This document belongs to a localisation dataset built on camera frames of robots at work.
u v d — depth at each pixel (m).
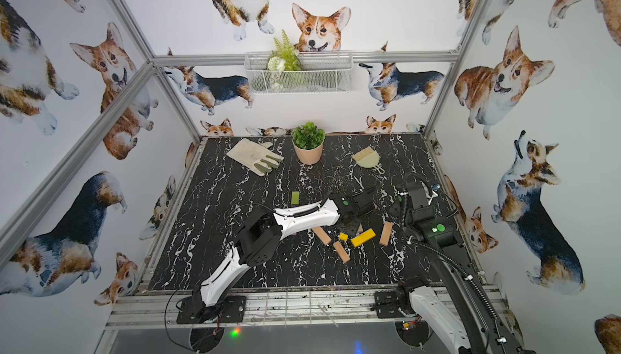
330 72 0.92
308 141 1.02
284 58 0.82
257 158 1.13
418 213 0.54
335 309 0.75
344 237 0.88
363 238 0.87
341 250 0.85
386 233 0.88
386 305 0.74
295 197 0.98
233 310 0.73
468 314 0.41
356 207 0.72
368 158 1.13
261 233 0.57
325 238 0.88
